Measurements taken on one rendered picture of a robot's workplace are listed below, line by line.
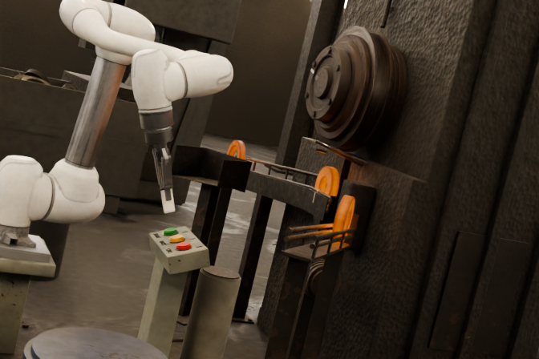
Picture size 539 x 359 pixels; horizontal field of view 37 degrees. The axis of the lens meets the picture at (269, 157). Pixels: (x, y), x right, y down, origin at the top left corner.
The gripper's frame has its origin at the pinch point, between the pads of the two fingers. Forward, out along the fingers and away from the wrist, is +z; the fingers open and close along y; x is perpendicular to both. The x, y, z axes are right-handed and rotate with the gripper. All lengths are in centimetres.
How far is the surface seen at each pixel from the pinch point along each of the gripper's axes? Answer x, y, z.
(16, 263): 42, 40, 21
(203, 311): -4.2, -7.4, 31.4
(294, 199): -66, 78, 30
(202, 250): -3.5, -19.1, 10.0
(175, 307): 4.3, -12.1, 26.4
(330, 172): -74, 57, 16
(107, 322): 12, 92, 69
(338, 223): -53, 5, 19
